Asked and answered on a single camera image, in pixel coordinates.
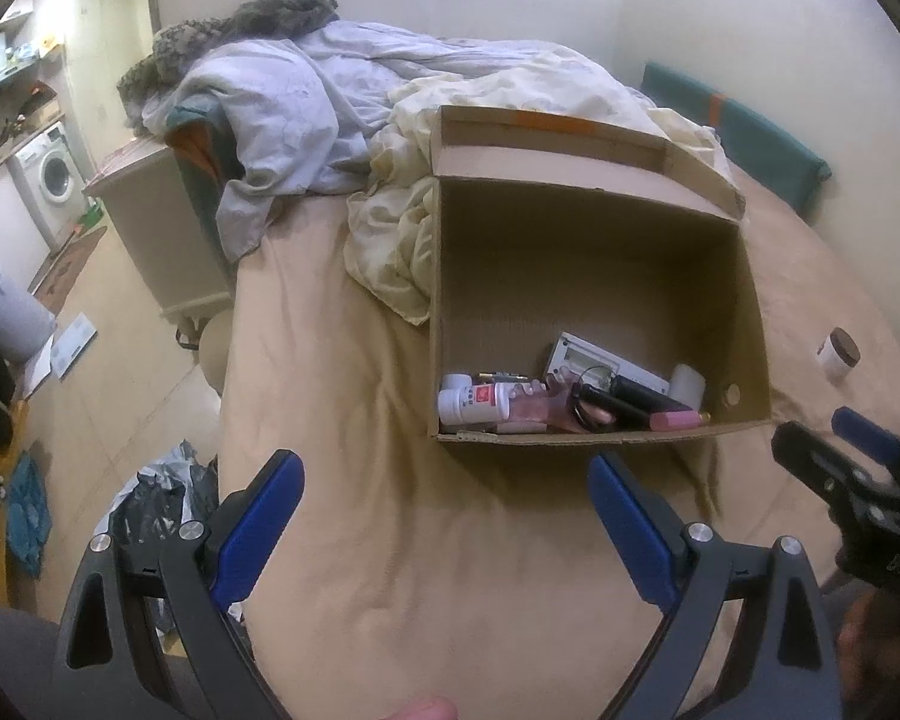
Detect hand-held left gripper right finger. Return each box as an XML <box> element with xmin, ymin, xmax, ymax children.
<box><xmin>586</xmin><ymin>452</ymin><xmax>845</xmax><ymax>720</ymax></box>

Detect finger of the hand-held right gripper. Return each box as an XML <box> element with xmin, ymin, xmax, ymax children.
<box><xmin>771</xmin><ymin>420</ymin><xmax>882</xmax><ymax>518</ymax></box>
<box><xmin>831</xmin><ymin>406</ymin><xmax>900</xmax><ymax>470</ymax></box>

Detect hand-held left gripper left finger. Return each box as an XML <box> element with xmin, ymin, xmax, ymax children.
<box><xmin>54</xmin><ymin>450</ymin><xmax>306</xmax><ymax>720</ymax></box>

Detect pink lipstick tube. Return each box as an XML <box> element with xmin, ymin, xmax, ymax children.
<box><xmin>647</xmin><ymin>410</ymin><xmax>712</xmax><ymax>431</ymax></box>

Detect black hair tie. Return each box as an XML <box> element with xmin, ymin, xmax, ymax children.
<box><xmin>568</xmin><ymin>366</ymin><xmax>622</xmax><ymax>432</ymax></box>

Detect white earbud case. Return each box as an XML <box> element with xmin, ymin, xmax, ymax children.
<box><xmin>669</xmin><ymin>364</ymin><xmax>707</xmax><ymax>410</ymax></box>

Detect pink translucent hair clip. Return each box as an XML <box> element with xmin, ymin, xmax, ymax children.
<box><xmin>508</xmin><ymin>381</ymin><xmax>575</xmax><ymax>422</ymax></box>

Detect white remote control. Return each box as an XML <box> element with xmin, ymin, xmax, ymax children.
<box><xmin>546</xmin><ymin>331</ymin><xmax>672</xmax><ymax>398</ymax></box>

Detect white bottle red label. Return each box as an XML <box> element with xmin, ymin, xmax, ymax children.
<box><xmin>439</xmin><ymin>382</ymin><xmax>512</xmax><ymax>425</ymax></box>

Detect brown cardboard box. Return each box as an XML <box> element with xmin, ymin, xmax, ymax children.
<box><xmin>427</xmin><ymin>105</ymin><xmax>773</xmax><ymax>445</ymax></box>

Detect person's right hand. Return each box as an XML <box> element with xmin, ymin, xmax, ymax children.
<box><xmin>840</xmin><ymin>585</ymin><xmax>900</xmax><ymax>691</ymax></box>

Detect person's left hand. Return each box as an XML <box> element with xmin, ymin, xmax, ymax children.
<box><xmin>386</xmin><ymin>697</ymin><xmax>458</xmax><ymax>720</ymax></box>

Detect white jar brown lid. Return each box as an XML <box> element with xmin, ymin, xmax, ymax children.
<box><xmin>817</xmin><ymin>328</ymin><xmax>861</xmax><ymax>383</ymax></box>

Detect black plastic bag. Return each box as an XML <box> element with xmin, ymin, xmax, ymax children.
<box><xmin>109</xmin><ymin>441</ymin><xmax>220</xmax><ymax>620</ymax></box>

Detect teal patterned cloth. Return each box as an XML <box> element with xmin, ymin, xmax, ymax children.
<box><xmin>6</xmin><ymin>452</ymin><xmax>52</xmax><ymax>582</ymax></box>

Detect white paper sheet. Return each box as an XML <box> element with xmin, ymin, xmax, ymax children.
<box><xmin>49</xmin><ymin>313</ymin><xmax>98</xmax><ymax>380</ymax></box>

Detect beige nightstand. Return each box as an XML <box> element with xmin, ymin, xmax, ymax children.
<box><xmin>82</xmin><ymin>139</ymin><xmax>237</xmax><ymax>320</ymax></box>

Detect teal cushion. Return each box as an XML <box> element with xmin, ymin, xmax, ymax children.
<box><xmin>640</xmin><ymin>61</ymin><xmax>831</xmax><ymax>222</ymax></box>

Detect grey stuffed bag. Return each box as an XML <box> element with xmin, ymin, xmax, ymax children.
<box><xmin>0</xmin><ymin>281</ymin><xmax>57</xmax><ymax>365</ymax></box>

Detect cream printed duvet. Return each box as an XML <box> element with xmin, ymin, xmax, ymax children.
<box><xmin>345</xmin><ymin>41</ymin><xmax>736</xmax><ymax>327</ymax></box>

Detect patterned floor mat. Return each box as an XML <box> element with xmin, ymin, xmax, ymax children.
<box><xmin>30</xmin><ymin>221</ymin><xmax>110</xmax><ymax>297</ymax></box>

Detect teal orange pillow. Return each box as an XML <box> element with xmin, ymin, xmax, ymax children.
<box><xmin>163</xmin><ymin>106</ymin><xmax>230</xmax><ymax>200</ymax></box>

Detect white washing machine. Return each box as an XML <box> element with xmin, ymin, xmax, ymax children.
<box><xmin>11</xmin><ymin>124</ymin><xmax>91</xmax><ymax>237</ymax></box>

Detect white duvet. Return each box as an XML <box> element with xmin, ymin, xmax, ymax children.
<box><xmin>142</xmin><ymin>19</ymin><xmax>436</xmax><ymax>263</ymax></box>

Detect dark patterned blanket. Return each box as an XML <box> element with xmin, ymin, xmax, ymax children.
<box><xmin>116</xmin><ymin>0</ymin><xmax>342</xmax><ymax>136</ymax></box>

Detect cluttered kitchen shelf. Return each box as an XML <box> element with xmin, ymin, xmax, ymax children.
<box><xmin>0</xmin><ymin>11</ymin><xmax>68</xmax><ymax>136</ymax></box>

